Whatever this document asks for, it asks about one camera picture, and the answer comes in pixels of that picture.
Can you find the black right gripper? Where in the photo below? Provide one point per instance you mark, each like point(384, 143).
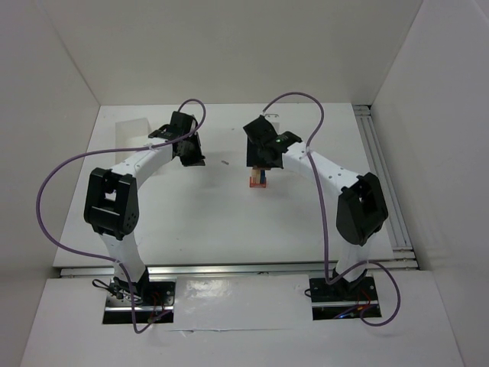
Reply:
point(259, 161)

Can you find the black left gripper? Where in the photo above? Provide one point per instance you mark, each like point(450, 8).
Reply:
point(192, 157)

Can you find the red arch wood block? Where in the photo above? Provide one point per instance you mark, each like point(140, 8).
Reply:
point(256, 185)

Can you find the white perforated plastic box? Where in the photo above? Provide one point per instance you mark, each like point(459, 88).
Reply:
point(132, 133)

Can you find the brown balloon wood block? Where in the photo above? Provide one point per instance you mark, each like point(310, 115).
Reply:
point(256, 168)

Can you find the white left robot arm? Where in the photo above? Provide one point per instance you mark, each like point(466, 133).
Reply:
point(112, 205)

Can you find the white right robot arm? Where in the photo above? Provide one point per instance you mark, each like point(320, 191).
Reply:
point(361, 209)

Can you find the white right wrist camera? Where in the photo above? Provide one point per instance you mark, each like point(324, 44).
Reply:
point(274, 119)

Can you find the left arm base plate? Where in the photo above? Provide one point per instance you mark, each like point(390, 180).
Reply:
point(157, 306)

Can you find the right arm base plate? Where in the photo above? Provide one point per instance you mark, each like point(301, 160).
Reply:
point(330, 302)

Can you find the aluminium rail right side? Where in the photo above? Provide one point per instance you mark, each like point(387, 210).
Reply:
point(396, 227)

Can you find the aluminium rail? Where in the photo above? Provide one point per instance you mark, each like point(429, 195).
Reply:
point(396, 227)
point(212, 270)

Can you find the aluminium rail front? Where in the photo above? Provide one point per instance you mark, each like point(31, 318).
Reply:
point(212, 270)

